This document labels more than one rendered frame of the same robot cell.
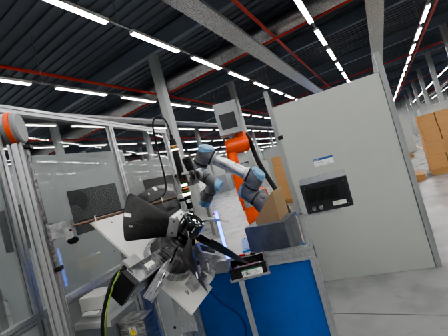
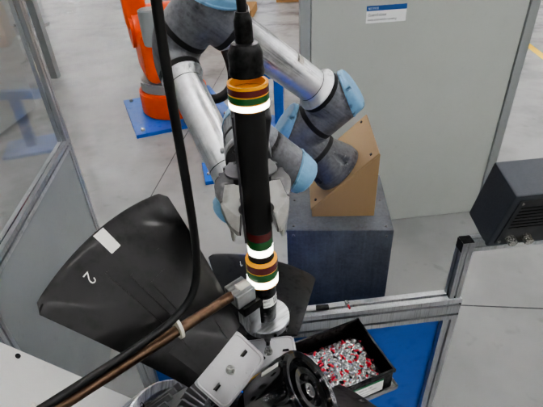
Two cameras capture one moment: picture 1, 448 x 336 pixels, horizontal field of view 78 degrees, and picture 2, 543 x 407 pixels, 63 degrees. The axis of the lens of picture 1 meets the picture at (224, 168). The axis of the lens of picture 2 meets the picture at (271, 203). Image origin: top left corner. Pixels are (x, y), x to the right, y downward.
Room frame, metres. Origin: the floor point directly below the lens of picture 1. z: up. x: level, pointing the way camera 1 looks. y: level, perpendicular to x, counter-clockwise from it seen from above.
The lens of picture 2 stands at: (1.11, 0.39, 1.79)
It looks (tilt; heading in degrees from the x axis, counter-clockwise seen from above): 35 degrees down; 338
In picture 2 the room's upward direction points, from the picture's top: 3 degrees counter-clockwise
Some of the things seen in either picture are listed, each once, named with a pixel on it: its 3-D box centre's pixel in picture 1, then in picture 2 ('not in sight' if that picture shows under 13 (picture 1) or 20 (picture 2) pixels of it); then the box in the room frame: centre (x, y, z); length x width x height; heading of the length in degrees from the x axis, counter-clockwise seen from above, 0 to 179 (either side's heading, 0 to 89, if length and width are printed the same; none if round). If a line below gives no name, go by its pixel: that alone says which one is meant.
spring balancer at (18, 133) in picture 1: (13, 129); not in sight; (1.32, 0.92, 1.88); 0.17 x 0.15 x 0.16; 162
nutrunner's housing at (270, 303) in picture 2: (181, 174); (257, 208); (1.53, 0.24, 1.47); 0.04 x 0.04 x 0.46
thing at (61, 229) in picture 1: (61, 229); not in sight; (1.35, 0.83, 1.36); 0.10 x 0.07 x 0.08; 107
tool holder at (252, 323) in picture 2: (187, 202); (258, 300); (1.53, 0.24, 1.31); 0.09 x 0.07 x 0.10; 107
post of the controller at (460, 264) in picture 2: (305, 229); (459, 268); (1.71, -0.38, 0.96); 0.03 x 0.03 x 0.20; 72
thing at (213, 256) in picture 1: (203, 258); not in sight; (1.59, 0.25, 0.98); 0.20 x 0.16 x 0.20; 72
